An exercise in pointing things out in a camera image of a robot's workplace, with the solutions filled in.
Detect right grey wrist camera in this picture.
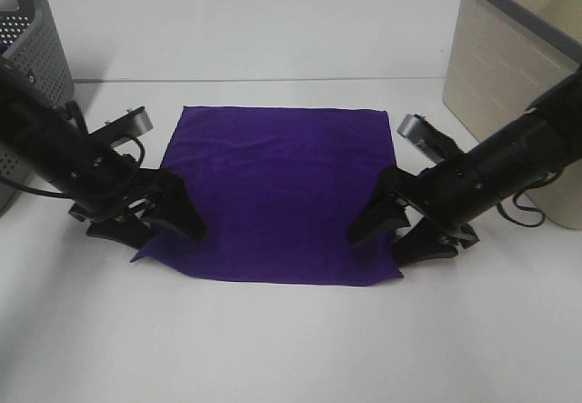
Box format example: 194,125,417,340
396,114,462,164

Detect grey perforated plastic basket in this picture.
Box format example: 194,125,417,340
1,0,86,211

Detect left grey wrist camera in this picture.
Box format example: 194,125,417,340
92,106,153,146

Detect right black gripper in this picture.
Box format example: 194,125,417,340
347,156,500,267

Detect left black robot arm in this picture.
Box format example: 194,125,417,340
1,59,206,249

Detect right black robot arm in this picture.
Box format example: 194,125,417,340
346,71,581,267

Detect beige plastic storage bin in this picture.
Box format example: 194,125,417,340
443,0,582,232

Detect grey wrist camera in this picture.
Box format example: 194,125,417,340
92,106,153,146
396,114,462,164

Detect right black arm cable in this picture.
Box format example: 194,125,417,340
497,170,563,230

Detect purple towel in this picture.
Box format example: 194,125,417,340
138,106,401,286

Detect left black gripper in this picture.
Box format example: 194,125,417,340
63,138,209,252

